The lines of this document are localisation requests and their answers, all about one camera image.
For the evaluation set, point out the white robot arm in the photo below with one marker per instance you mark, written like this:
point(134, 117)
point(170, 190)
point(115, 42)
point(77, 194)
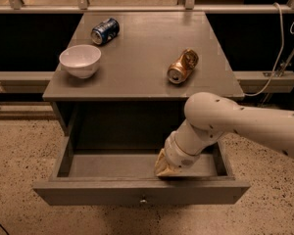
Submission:
point(208, 117)

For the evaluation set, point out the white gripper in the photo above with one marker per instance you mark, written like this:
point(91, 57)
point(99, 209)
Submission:
point(178, 156)

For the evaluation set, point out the metal railing frame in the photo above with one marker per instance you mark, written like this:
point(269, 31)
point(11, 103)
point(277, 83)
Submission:
point(147, 7)

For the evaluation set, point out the white bowl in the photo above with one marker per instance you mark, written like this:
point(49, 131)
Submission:
point(80, 61)

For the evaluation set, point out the crushed orange soda can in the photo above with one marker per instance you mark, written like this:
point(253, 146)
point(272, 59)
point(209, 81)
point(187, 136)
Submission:
point(179, 71)

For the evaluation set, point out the grey drawer cabinet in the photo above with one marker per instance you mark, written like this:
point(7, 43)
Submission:
point(129, 103)

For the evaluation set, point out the grey top drawer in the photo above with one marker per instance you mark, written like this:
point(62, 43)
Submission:
point(126, 177)

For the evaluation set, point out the blue soda can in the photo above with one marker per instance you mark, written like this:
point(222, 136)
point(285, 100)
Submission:
point(105, 31)

